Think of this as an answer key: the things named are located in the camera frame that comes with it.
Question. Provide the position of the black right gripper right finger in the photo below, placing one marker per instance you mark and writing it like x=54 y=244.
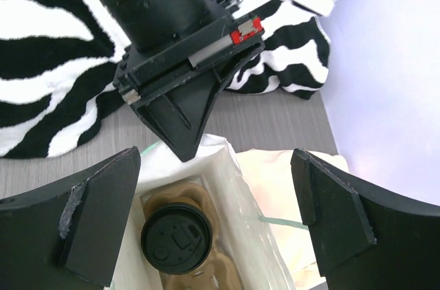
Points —
x=365 y=236

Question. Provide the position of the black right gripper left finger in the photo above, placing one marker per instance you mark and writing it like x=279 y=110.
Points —
x=68 y=234

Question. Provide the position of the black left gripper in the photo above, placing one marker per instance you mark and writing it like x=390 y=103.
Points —
x=178 y=116

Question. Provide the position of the green illustrated paper bag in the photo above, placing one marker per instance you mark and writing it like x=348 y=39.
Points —
x=245 y=236

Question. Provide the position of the black plastic cup lid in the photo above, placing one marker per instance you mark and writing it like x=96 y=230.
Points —
x=177 y=238

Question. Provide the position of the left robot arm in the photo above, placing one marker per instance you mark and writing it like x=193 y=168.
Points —
x=150 y=24

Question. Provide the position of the beige cloth pouch with ribbon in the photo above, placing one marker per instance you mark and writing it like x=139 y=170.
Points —
x=268 y=174

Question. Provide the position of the zebra print plush blanket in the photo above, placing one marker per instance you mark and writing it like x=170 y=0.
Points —
x=58 y=58

